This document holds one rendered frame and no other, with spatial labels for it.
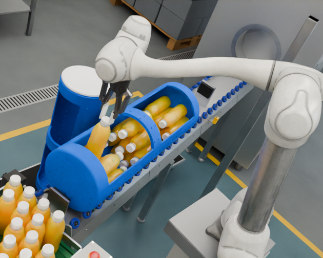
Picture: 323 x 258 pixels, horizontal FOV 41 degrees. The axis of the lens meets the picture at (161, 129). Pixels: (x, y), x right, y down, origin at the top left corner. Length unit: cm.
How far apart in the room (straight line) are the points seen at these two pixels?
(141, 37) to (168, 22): 393
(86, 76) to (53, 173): 81
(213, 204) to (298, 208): 217
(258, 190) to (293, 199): 271
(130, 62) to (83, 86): 109
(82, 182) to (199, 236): 52
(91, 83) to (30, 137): 123
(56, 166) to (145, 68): 65
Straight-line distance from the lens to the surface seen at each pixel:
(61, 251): 180
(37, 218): 160
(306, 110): 119
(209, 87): 272
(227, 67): 139
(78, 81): 240
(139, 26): 142
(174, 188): 351
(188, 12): 517
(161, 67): 131
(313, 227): 401
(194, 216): 187
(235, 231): 154
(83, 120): 242
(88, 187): 170
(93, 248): 158
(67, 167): 173
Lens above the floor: 238
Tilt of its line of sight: 36 degrees down
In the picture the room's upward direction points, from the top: 24 degrees clockwise
